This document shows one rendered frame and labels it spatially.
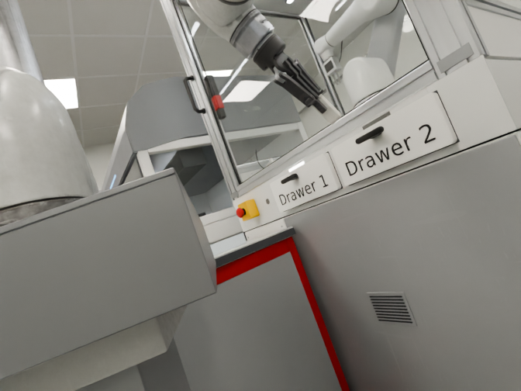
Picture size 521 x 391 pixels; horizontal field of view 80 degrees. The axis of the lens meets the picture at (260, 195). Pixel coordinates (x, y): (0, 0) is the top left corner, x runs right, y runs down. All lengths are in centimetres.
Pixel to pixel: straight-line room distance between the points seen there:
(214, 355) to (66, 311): 68
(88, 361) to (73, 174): 24
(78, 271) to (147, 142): 147
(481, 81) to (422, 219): 30
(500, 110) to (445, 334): 51
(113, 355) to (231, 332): 63
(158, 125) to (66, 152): 132
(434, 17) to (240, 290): 79
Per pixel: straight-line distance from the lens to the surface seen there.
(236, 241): 108
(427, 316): 90
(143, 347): 33
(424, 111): 73
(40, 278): 29
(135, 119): 176
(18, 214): 43
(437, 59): 74
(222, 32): 76
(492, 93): 71
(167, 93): 190
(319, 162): 91
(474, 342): 88
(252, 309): 96
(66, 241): 28
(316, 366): 111
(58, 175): 45
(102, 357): 34
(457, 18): 74
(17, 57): 82
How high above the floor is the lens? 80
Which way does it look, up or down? 5 degrees up
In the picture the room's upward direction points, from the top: 20 degrees counter-clockwise
